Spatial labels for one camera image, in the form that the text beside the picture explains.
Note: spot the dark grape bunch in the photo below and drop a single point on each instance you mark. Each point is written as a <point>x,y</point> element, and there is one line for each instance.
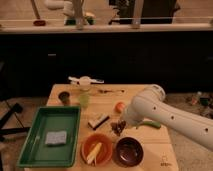
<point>118,127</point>

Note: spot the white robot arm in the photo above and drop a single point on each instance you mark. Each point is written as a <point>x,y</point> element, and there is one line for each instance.
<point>149,103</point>

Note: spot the orange bowl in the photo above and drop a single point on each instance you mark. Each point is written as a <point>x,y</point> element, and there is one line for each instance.
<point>105,154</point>

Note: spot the purple bowl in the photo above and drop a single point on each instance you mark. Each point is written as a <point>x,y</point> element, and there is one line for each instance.
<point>128,152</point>

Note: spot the orange-red apple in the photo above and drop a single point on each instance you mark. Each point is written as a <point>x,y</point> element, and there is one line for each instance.
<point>119,107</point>

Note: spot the green transparent cup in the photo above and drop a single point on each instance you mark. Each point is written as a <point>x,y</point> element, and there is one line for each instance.
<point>84,100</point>

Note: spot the black and white eraser block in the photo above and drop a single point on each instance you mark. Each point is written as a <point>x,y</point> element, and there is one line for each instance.
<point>95,123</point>

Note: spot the dark small cup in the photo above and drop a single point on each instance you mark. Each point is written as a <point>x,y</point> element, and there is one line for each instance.
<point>64,97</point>

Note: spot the green pepper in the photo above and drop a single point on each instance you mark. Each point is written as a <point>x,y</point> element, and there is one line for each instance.
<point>153,124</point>

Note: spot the yellow banana pieces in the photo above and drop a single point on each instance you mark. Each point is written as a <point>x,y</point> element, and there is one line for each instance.
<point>93,153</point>

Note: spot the blue-grey sponge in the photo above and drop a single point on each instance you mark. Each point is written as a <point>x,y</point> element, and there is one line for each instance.
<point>56,138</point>

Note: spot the green plastic tray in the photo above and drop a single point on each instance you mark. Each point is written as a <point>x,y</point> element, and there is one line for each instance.
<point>36,154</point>

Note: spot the black chair base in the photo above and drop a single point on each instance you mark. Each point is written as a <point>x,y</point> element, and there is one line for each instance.
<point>10,121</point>

